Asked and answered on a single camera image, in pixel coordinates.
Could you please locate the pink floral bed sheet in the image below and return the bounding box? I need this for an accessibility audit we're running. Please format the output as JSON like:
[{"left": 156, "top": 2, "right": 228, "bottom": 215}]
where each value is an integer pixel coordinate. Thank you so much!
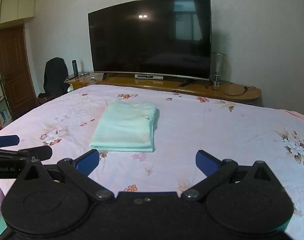
[{"left": 0, "top": 85, "right": 304, "bottom": 239}]

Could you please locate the brown wooden door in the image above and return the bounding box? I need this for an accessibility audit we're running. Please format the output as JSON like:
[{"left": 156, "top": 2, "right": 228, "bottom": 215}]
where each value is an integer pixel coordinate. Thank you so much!
[{"left": 0, "top": 25, "right": 36, "bottom": 119}]

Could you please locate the light green cloth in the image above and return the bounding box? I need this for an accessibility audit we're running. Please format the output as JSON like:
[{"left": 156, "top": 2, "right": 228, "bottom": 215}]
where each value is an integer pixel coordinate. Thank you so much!
[{"left": 89, "top": 101, "right": 157, "bottom": 152}]

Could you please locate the black cable on cabinet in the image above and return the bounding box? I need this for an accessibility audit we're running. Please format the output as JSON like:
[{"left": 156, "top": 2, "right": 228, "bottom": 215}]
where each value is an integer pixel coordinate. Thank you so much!
[{"left": 204, "top": 80, "right": 258, "bottom": 98}]

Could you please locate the wooden TV cabinet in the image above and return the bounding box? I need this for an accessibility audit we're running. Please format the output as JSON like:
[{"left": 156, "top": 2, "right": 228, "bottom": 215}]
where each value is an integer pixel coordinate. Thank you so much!
[{"left": 65, "top": 72, "right": 262, "bottom": 103}]

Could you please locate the black curved television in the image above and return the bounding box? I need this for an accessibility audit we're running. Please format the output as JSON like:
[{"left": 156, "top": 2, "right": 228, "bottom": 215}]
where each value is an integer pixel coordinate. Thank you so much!
[{"left": 88, "top": 0, "right": 212, "bottom": 80}]

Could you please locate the black thermos bottle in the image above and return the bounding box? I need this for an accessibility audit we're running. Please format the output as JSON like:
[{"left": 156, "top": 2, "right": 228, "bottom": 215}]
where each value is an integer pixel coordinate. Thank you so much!
[{"left": 72, "top": 60, "right": 79, "bottom": 77}]

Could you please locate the silver set-top box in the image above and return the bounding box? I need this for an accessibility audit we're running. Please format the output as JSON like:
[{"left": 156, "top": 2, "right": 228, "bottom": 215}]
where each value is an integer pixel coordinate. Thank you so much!
[{"left": 134, "top": 74, "right": 164, "bottom": 80}]

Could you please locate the black office chair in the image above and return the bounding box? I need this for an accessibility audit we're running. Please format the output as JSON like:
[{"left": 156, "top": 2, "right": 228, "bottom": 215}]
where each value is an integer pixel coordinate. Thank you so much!
[{"left": 38, "top": 57, "right": 69, "bottom": 99}]

